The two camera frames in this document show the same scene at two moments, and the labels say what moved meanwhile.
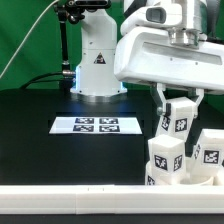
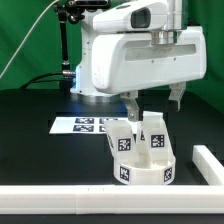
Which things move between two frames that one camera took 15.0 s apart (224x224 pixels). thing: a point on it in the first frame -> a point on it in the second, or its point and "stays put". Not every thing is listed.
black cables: x=36 y=80 stays put
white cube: x=178 y=118 -> x=158 y=137
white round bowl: x=182 y=177 -> x=138 y=173
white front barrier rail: x=111 y=199 stays put
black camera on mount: x=89 y=4 stays put
